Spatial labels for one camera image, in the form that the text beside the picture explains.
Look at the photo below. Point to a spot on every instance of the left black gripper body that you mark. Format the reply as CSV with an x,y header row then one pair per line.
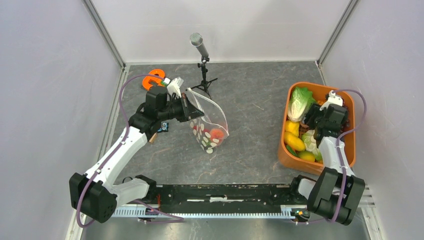
x,y
176,110

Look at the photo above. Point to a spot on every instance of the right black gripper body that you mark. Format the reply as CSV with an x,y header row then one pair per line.
x,y
316,120

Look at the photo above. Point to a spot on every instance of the clear dotted zip top bag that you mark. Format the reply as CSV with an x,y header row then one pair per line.
x,y
214,118

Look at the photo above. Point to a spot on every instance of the pink peach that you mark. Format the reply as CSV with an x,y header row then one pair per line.
x,y
217,134

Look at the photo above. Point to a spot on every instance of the red chili pepper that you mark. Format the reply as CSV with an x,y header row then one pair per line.
x,y
199,127

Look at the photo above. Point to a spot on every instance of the yellow lemon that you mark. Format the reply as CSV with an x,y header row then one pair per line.
x,y
292,127

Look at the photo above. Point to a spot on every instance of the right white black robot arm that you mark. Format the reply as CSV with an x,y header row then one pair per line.
x,y
337,192

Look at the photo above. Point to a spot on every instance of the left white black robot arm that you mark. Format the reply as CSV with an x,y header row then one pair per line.
x,y
95,193

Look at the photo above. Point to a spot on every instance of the orange plastic food bin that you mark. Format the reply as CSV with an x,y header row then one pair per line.
x,y
318,93

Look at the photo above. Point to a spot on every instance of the pale green cabbage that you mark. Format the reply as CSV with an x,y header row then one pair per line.
x,y
311,144

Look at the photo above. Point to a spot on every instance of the green lettuce leaf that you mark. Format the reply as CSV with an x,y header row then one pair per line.
x,y
300,101

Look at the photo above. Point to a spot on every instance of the yellow mango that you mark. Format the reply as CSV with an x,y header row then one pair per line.
x,y
293,141

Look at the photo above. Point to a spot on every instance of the green cucumber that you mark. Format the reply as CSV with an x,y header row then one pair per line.
x,y
291,151

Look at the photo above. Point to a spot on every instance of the small wooden block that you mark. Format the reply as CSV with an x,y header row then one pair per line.
x,y
153,138

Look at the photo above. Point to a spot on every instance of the silver microphone on tripod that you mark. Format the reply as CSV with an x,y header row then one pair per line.
x,y
196,40

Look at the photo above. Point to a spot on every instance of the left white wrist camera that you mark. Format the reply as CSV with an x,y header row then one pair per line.
x,y
174,86

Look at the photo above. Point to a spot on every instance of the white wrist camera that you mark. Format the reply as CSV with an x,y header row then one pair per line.
x,y
174,86
334,99

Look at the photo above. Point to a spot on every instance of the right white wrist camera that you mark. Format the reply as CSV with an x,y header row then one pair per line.
x,y
334,99

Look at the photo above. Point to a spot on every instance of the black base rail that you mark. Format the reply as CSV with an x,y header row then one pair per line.
x,y
233,198

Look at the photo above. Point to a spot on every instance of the white cable duct strip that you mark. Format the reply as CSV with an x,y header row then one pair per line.
x,y
140,211

